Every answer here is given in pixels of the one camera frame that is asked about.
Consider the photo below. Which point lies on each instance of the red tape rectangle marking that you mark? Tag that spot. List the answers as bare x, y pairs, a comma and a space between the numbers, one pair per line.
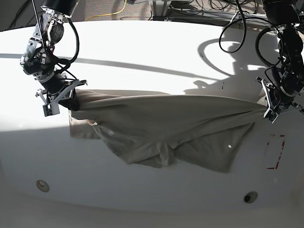
274, 150

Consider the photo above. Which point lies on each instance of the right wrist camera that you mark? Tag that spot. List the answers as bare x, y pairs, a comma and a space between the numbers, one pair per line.
51, 109

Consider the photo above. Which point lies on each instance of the beige t-shirt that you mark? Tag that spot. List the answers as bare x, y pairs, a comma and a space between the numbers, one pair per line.
158, 130

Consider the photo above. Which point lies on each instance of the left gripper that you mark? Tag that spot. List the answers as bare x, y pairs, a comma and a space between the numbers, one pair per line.
276, 98

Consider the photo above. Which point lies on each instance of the round table grommet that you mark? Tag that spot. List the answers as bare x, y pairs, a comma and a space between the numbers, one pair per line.
42, 186
250, 197

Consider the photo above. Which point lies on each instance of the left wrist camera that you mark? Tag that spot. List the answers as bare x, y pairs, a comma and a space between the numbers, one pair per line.
271, 115

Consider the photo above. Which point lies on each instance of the left round table grommet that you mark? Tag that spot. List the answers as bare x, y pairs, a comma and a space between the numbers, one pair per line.
42, 186

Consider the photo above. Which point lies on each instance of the right round table grommet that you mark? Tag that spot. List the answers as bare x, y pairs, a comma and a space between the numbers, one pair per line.
250, 197

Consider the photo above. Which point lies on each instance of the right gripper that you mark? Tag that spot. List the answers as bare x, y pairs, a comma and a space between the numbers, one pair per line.
63, 91

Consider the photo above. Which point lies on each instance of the aluminium frame with cables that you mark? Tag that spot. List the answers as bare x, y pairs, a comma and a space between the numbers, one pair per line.
216, 12

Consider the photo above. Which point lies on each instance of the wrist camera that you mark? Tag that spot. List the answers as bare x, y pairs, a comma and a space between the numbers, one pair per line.
51, 109
271, 115

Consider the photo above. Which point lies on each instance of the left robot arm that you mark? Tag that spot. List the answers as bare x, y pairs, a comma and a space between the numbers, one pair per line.
288, 81

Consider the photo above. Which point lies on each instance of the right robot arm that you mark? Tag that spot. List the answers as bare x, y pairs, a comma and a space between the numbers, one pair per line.
39, 59

